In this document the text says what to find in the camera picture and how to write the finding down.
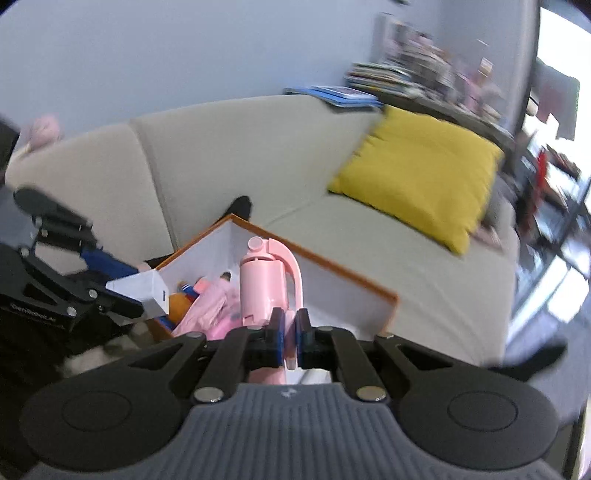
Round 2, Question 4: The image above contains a pink water bottle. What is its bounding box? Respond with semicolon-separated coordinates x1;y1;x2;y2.
239;236;304;386

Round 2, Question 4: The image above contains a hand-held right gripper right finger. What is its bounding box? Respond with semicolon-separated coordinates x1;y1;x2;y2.
295;308;455;402

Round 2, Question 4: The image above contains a beige sofa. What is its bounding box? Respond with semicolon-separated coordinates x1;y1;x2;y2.
4;95;520;370

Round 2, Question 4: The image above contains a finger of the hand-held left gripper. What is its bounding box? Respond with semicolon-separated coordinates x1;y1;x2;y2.
65;272;146;326
39;217;141;278

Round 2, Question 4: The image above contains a stack of books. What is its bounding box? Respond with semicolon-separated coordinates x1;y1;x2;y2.
346;62;423;93

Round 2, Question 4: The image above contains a row of books and figurines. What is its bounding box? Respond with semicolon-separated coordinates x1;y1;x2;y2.
374;11;509;112

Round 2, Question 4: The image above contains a small white box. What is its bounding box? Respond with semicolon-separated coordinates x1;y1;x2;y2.
105;270;169;320

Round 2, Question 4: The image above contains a yellow cushion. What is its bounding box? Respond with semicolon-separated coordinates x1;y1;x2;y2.
327;105;505;256

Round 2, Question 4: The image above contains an orange toy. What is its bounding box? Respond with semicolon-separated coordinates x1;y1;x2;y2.
167;292;191;329

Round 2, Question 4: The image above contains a red bottle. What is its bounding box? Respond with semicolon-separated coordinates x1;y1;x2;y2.
534;148;550;204

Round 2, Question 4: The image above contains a person's right leg black sock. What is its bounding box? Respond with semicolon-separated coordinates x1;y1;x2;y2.
485;342;568;381

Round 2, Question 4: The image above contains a pink cloth item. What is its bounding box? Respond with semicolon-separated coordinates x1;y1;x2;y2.
172;277;243;340

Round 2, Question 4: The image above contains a blue book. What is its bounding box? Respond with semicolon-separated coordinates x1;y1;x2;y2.
284;85;385;109

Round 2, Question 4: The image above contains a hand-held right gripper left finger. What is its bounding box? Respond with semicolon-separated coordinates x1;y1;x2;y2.
127;307;284;403

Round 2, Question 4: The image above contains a black white furry cloth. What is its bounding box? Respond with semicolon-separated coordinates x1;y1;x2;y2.
55;323;158;379

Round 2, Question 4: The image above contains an orange storage box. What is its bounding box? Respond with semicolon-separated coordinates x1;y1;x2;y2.
147;213;399;342

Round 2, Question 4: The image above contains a pink plush toy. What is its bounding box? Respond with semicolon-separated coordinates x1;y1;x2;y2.
18;114;64;151

